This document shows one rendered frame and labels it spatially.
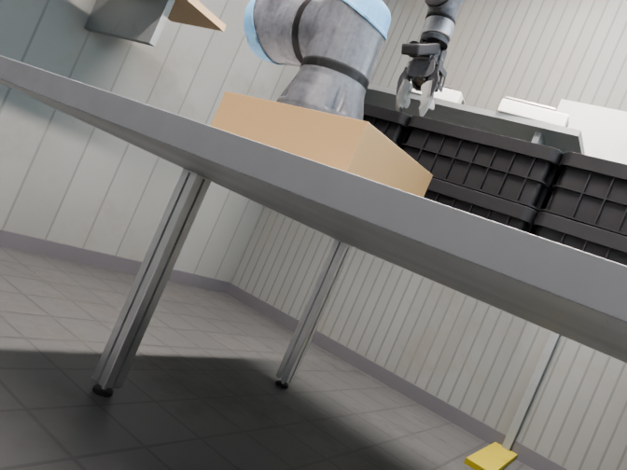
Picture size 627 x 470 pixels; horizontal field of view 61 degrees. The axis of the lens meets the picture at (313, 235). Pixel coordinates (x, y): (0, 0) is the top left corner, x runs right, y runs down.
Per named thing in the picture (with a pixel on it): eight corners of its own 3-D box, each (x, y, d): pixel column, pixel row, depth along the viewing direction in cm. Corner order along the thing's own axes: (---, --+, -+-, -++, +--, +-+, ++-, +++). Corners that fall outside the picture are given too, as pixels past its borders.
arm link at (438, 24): (449, 15, 128) (418, 15, 132) (444, 32, 127) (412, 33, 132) (458, 32, 134) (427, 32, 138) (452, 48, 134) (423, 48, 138)
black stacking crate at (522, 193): (533, 214, 90) (560, 152, 90) (385, 169, 106) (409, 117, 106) (562, 259, 123) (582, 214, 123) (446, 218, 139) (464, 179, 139)
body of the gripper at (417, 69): (441, 94, 134) (454, 50, 135) (430, 78, 127) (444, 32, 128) (414, 93, 138) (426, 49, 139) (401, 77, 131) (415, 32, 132)
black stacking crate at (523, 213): (508, 274, 90) (536, 209, 90) (363, 218, 106) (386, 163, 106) (544, 303, 123) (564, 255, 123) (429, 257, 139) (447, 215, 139)
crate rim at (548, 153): (556, 162, 90) (562, 149, 90) (404, 124, 106) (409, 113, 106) (579, 221, 123) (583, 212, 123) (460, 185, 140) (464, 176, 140)
